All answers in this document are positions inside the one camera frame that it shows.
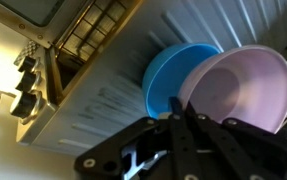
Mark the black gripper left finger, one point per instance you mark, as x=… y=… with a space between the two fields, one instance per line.
x=175 y=110

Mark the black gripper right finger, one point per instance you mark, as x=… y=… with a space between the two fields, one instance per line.
x=199 y=130

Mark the blue plastic bowl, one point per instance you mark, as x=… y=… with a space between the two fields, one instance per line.
x=169 y=76

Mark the purple plastic bowl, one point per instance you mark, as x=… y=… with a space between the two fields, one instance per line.
x=246 y=83

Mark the silver black toaster knob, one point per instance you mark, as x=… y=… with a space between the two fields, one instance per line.
x=25 y=105
x=27 y=63
x=28 y=81

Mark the toaster oven glass door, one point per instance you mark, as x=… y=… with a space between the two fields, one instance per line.
x=33 y=13

